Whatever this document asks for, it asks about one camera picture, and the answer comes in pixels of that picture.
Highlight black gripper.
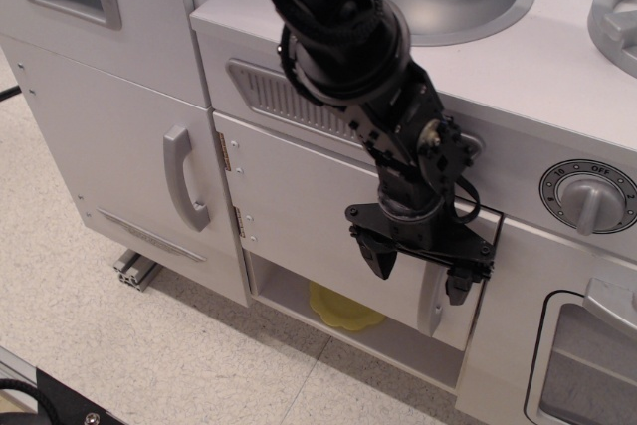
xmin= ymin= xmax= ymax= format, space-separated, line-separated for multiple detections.
xmin=345 ymin=202 xmax=496 ymax=306

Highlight silver cabinet door handle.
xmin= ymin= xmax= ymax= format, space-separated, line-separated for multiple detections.
xmin=417 ymin=262 xmax=447 ymax=336

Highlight white cabinet door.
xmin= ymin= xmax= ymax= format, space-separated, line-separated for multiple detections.
xmin=213 ymin=112 xmax=481 ymax=350

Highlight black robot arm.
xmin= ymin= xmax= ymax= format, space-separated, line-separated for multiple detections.
xmin=272 ymin=0 xmax=495 ymax=306

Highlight white toy kitchen cabinet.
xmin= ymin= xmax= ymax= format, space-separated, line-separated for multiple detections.
xmin=1 ymin=0 xmax=636 ymax=424

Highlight yellow toy plate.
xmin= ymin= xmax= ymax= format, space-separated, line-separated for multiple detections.
xmin=309 ymin=282 xmax=386 ymax=332

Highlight silver timer knob dial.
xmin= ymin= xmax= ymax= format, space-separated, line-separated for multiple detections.
xmin=539 ymin=159 xmax=636 ymax=236

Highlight toy oven door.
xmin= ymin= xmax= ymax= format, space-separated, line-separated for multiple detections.
xmin=524 ymin=291 xmax=636 ymax=424

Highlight silver vent grille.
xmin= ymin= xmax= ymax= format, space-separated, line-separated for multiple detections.
xmin=224 ymin=58 xmax=487 ymax=162

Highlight silver fridge emblem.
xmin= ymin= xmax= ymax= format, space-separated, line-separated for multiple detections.
xmin=97 ymin=208 xmax=207 ymax=262

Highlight aluminium extrusion bar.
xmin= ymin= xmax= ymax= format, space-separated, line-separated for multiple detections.
xmin=113 ymin=250 xmax=162 ymax=292

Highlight white fridge door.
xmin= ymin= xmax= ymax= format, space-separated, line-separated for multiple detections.
xmin=1 ymin=37 xmax=251 ymax=305

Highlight silver toy faucet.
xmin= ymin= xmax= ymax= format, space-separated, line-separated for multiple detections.
xmin=587 ymin=0 xmax=636 ymax=77

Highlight silver oven door handle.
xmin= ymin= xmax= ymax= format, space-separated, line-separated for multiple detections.
xmin=582 ymin=278 xmax=636 ymax=339

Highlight silver fridge door handle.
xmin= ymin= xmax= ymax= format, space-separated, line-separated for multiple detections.
xmin=162 ymin=125 xmax=210 ymax=232

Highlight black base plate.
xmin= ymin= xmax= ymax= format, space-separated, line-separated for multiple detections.
xmin=36 ymin=368 xmax=124 ymax=425

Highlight black cable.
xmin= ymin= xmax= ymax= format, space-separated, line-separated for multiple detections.
xmin=0 ymin=377 xmax=56 ymax=425

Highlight aluminium frame rail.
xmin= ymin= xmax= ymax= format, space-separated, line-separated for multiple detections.
xmin=1 ymin=347 xmax=37 ymax=410

